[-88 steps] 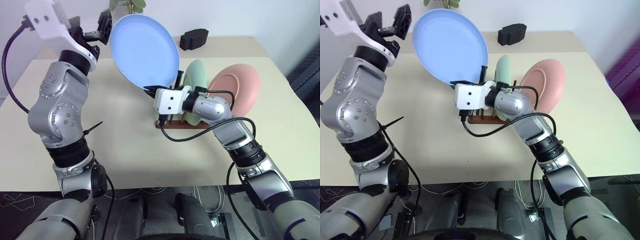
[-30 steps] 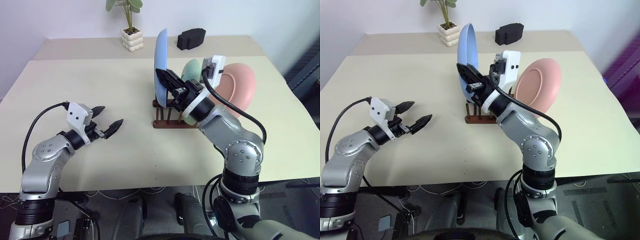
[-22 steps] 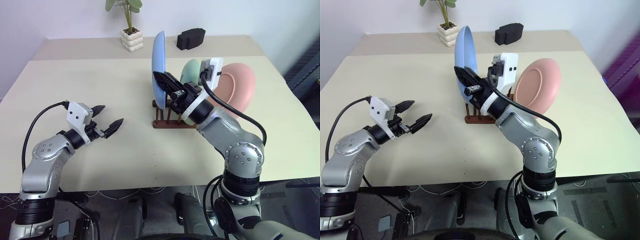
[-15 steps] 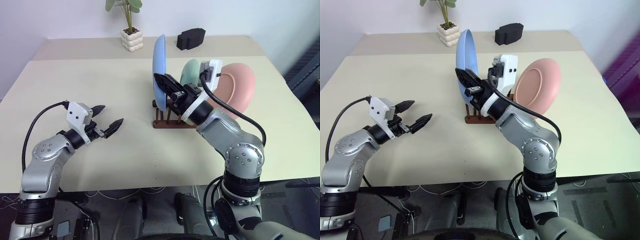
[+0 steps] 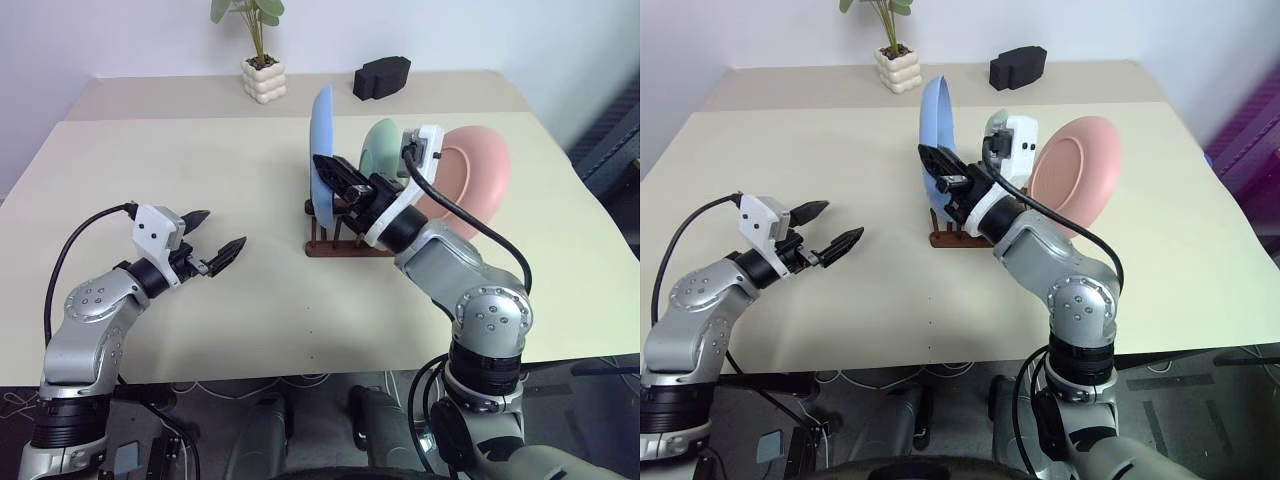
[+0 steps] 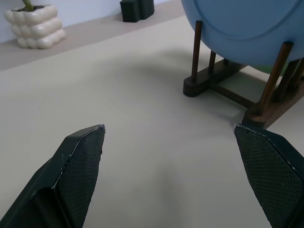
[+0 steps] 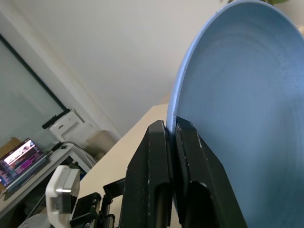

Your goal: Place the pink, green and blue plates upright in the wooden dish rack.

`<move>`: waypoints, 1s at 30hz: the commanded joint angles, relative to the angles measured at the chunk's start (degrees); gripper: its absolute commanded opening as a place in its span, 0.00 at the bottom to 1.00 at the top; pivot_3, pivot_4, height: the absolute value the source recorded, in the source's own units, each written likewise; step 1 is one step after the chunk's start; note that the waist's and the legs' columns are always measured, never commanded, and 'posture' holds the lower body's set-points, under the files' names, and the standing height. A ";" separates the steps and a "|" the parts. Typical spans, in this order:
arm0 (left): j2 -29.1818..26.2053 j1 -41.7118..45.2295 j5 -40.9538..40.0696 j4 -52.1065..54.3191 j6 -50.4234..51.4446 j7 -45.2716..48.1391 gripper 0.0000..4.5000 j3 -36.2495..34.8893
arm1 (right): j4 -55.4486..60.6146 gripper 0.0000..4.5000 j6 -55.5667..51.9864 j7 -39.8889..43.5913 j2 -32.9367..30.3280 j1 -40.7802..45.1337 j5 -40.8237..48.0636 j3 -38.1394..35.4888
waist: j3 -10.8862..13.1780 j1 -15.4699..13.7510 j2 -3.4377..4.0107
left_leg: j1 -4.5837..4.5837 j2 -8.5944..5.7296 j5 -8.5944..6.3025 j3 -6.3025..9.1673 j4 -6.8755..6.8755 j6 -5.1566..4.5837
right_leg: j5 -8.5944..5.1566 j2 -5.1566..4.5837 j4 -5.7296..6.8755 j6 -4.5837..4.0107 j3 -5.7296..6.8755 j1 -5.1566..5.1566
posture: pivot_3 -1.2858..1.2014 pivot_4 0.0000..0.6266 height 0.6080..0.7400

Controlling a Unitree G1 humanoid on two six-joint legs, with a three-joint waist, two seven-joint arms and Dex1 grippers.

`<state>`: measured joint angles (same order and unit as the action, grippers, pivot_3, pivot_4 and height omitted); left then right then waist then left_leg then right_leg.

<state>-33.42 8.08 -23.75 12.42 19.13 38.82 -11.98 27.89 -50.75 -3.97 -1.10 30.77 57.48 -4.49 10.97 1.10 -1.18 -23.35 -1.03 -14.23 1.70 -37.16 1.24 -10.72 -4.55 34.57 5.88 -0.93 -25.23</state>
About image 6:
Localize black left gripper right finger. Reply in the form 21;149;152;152
233;123;304;228

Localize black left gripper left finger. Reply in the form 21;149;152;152
0;123;106;228

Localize blue plate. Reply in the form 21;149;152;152
180;0;304;67

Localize dark wooden dish rack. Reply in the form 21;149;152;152
182;20;304;130

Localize cream bubble plant pot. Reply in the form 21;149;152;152
3;4;67;50

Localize green plant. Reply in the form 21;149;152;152
21;0;37;12

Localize black ribbed object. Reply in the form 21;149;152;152
119;0;155;23

